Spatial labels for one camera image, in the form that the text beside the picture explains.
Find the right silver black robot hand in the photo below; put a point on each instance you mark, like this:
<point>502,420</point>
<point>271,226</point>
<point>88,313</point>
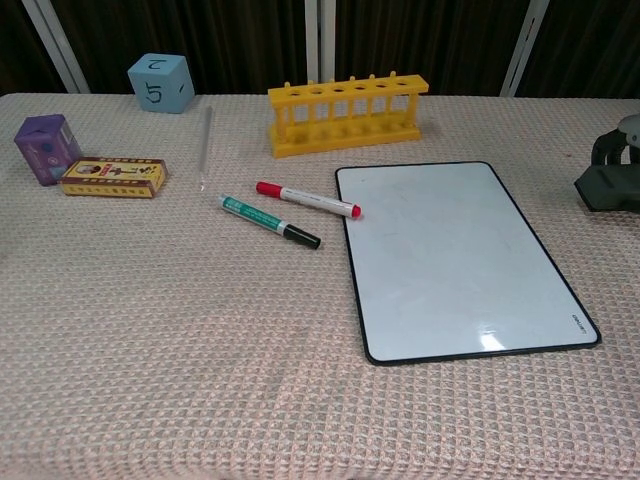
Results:
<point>627,150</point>

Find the dark grey whiteboard eraser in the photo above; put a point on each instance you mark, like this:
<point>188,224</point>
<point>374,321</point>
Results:
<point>612,190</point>

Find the dark pleated curtain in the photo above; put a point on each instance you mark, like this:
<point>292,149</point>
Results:
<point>225,35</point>
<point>430,35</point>
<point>20,55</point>
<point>590,40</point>

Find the black framed whiteboard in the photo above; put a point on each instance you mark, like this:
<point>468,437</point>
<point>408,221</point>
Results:
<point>450,260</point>

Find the yellow test tube rack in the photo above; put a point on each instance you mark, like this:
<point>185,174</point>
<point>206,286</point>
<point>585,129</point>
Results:
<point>345,135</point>

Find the red capped white marker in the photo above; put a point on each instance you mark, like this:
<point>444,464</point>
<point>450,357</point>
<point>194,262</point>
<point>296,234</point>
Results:
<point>310,197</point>

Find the green marker with black cap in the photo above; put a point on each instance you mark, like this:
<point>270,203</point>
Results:
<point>260,217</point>

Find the clear glass tube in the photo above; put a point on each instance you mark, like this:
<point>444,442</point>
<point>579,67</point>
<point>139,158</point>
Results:
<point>205,145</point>

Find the blue foam number cube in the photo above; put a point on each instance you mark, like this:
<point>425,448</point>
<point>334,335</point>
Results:
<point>160,85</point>

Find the beige waffle tablecloth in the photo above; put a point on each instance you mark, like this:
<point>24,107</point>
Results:
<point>175,325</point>

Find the yellow brown printed box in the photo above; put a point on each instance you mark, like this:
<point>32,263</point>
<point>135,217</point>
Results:
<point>112,177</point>

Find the purple carton box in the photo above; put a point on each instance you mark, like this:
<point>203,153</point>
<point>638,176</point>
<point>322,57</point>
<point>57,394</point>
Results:
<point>45,150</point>

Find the white frame pole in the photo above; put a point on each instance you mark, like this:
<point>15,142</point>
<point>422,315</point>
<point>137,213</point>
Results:
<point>525,47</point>
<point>57,47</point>
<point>319,40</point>

